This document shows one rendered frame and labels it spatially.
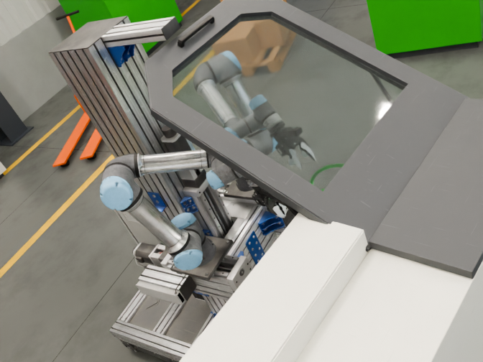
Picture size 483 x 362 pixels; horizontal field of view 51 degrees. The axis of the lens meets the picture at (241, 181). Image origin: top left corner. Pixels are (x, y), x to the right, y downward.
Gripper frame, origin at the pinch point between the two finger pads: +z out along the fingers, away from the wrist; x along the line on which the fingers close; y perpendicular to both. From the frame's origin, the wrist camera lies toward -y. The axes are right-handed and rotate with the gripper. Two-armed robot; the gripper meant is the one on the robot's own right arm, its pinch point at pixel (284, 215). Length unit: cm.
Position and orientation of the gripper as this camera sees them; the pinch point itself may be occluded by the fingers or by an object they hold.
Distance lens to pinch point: 203.2
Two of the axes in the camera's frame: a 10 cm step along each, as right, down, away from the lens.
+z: 4.8, 6.8, 5.6
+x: -5.8, 7.2, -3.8
